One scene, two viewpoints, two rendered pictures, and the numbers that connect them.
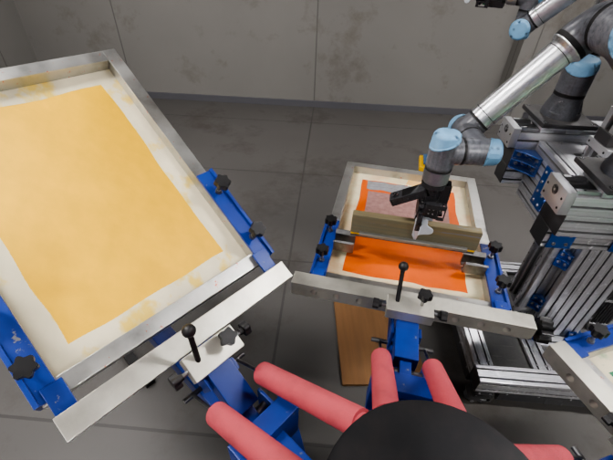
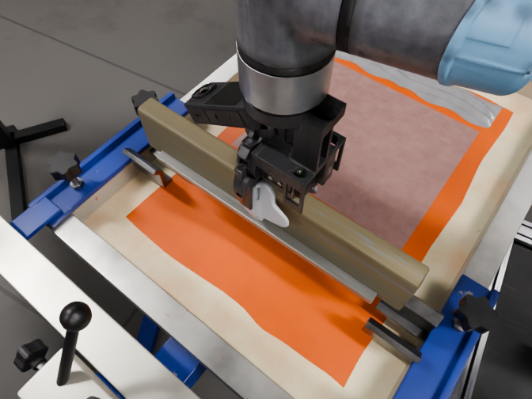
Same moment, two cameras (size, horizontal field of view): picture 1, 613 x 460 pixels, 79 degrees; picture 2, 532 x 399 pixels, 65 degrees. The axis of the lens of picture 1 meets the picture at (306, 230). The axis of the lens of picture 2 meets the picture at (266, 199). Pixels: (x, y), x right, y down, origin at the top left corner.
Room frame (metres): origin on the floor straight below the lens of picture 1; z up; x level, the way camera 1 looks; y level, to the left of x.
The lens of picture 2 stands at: (0.71, -0.47, 1.54)
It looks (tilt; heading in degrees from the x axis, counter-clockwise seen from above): 58 degrees down; 26
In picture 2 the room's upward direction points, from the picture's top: straight up
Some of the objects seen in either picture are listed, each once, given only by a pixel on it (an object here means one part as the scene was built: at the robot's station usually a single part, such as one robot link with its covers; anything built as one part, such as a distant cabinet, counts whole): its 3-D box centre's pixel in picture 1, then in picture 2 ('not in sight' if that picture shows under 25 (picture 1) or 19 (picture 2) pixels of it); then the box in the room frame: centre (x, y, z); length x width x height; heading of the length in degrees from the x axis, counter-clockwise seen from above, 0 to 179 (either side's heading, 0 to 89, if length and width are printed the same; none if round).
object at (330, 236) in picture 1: (325, 250); (122, 162); (0.98, -0.07, 0.98); 0.30 x 0.05 x 0.07; 168
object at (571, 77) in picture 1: (577, 74); not in sight; (1.59, -1.07, 1.42); 0.13 x 0.12 x 0.14; 151
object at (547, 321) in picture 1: (536, 329); not in sight; (0.64, -0.65, 1.02); 0.07 x 0.06 x 0.07; 168
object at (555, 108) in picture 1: (565, 103); not in sight; (1.58, -1.07, 1.31); 0.15 x 0.15 x 0.10
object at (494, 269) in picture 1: (491, 279); (423, 381); (0.86, -0.61, 0.98); 0.30 x 0.05 x 0.07; 168
